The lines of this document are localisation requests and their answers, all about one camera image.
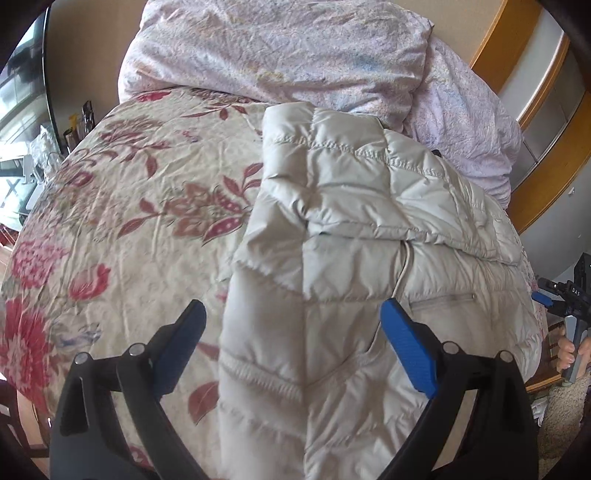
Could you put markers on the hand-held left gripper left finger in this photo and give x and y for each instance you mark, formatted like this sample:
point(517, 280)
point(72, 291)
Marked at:
point(178, 355)

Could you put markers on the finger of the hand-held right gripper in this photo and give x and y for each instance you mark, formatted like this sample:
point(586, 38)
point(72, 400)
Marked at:
point(542, 299)

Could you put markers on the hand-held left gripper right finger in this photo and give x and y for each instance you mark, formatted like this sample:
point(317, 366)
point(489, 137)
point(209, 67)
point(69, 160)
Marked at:
point(411, 350)

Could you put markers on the cream quilted down jacket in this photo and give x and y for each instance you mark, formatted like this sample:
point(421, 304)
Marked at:
point(346, 230)

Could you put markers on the person's right hand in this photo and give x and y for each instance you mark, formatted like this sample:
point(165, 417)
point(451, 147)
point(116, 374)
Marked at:
point(564, 355)

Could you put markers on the wooden nightstand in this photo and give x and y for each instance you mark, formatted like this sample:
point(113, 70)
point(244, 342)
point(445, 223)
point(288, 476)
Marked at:
point(547, 355)

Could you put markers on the beige rug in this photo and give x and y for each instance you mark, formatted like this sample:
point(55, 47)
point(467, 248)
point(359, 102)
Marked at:
point(563, 415)

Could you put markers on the dark wooden chair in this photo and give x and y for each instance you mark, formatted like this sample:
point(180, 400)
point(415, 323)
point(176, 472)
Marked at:
point(18, 424)

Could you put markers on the floral bed sheet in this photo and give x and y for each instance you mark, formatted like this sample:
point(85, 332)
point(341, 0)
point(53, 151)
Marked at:
point(138, 184)

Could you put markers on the lilac patterned pillow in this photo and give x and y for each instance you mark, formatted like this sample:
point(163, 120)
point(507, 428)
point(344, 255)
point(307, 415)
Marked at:
point(277, 50)
point(466, 120)

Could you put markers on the wooden framed wardrobe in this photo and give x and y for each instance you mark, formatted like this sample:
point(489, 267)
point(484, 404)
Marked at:
point(531, 60)

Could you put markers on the cluster of small bottles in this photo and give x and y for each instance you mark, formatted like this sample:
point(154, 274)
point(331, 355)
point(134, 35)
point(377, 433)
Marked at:
point(81, 124)

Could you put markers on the glass window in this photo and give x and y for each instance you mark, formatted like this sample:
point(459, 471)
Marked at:
point(18, 115)

